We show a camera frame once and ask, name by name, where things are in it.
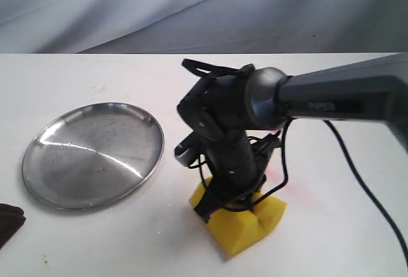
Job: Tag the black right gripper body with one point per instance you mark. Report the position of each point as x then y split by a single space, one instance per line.
235 173

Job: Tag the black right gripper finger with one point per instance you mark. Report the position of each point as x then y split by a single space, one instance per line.
210 199

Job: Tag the yellow sponge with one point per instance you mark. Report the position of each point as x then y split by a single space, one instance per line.
234 232

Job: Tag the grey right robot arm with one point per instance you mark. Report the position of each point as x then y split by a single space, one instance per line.
234 113

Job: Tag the round steel plate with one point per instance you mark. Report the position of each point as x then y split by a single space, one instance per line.
93 156

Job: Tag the brown cloth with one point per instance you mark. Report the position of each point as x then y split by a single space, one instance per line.
12 218

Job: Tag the white backdrop sheet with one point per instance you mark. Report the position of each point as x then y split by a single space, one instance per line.
203 26

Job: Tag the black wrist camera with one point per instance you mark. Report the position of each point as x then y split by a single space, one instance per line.
189 150

